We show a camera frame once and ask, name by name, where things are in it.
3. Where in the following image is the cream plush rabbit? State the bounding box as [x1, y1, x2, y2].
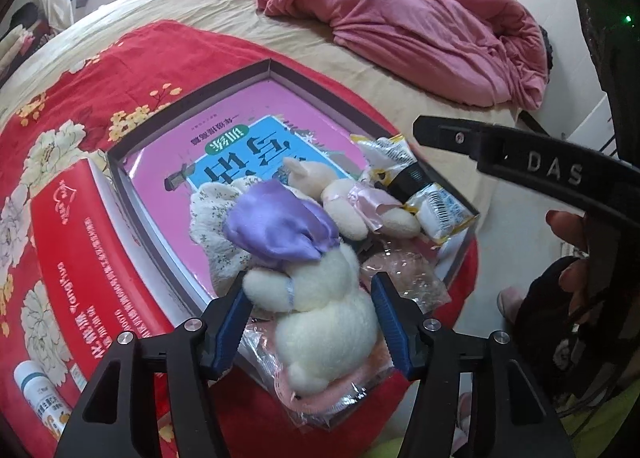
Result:
[242, 241, 378, 396]

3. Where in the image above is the pink bag with headband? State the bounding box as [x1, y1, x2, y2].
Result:
[240, 241, 451, 426]

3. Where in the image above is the white floral scrunchie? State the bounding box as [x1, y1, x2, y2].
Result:
[189, 175, 260, 297]

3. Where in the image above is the dark tray with pink book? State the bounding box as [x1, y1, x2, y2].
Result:
[105, 57, 481, 399]

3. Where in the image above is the folded clothes pile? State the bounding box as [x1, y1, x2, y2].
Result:
[0, 2, 55, 86]

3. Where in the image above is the operator hand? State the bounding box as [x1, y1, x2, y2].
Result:
[546, 210, 589, 293]

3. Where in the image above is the red cardboard box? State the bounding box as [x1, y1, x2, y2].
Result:
[30, 159, 188, 377]

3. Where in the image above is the pink teddy bear with crown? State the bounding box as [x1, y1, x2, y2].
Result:
[283, 157, 421, 241]

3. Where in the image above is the pink crumpled duvet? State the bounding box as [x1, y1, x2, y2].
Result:
[256, 0, 549, 111]

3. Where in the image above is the beige bed sheet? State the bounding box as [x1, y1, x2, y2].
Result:
[1, 0, 514, 189]

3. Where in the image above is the purple satin scrunchie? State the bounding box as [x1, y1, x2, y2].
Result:
[224, 180, 340, 270]

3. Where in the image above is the white supplement bottle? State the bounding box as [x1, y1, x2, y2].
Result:
[13, 360, 72, 442]

